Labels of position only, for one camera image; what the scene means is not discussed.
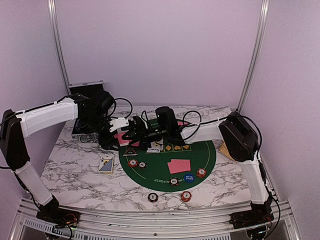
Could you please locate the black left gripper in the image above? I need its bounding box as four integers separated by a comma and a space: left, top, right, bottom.
82, 112, 121, 151

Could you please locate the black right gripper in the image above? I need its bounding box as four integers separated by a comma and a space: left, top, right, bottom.
121, 124, 168, 151

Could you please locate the dealt red card top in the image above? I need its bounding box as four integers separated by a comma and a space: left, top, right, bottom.
177, 120, 191, 126

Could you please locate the dealt red card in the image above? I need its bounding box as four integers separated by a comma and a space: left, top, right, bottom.
131, 141, 140, 147
167, 161, 185, 174
177, 120, 191, 126

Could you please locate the red backed card deck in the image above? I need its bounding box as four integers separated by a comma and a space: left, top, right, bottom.
114, 132, 131, 147

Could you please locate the red chip stack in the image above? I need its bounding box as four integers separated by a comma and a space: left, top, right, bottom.
196, 168, 207, 178
180, 191, 192, 202
127, 159, 139, 168

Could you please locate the dealt red card front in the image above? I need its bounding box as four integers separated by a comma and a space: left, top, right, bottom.
167, 161, 185, 174

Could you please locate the dark hundred chip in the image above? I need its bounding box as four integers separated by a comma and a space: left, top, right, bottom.
138, 161, 147, 169

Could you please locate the dark chip stack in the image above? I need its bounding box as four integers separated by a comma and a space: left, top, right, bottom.
169, 177, 180, 187
147, 192, 159, 203

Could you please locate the blue small blind button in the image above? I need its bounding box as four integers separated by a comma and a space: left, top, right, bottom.
183, 173, 196, 183

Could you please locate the red chip stack front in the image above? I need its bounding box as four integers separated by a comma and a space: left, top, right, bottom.
180, 191, 192, 202

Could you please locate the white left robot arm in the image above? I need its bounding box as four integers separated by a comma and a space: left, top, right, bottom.
0, 90, 129, 223

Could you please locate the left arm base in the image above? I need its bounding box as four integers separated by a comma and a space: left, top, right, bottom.
36, 208, 81, 227

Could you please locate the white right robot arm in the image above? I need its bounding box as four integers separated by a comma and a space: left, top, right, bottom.
122, 106, 269, 224

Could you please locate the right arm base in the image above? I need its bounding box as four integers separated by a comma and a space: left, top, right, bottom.
229, 210, 275, 229

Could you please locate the triangular all in button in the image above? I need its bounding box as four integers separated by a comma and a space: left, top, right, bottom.
123, 147, 138, 157

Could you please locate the round green poker mat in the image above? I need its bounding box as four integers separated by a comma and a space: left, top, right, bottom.
118, 140, 217, 192

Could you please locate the blue card box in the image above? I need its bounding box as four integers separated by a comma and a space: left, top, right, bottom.
98, 156, 115, 174

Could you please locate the aluminium poker case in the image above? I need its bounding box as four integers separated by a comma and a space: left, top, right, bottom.
68, 80, 104, 143

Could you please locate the woven bamboo tray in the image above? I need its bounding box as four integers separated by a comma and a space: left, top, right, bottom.
218, 141, 234, 161

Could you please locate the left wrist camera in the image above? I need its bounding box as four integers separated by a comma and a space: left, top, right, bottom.
108, 117, 129, 133

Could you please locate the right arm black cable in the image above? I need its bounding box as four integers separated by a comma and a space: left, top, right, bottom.
182, 110, 282, 226

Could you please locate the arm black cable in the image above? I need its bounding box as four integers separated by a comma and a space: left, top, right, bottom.
182, 110, 282, 226
0, 97, 134, 171

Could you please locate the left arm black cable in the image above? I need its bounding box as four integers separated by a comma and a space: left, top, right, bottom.
0, 97, 134, 171

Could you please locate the front aluminium rail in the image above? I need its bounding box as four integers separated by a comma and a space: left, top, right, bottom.
9, 199, 301, 240

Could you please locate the left aluminium frame post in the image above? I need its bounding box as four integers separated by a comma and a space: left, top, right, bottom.
47, 0, 70, 94

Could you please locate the aluminium frame post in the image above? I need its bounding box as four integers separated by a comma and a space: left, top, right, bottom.
236, 0, 270, 113
47, 0, 70, 94

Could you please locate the right aluminium frame post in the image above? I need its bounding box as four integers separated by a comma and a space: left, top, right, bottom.
236, 0, 270, 113

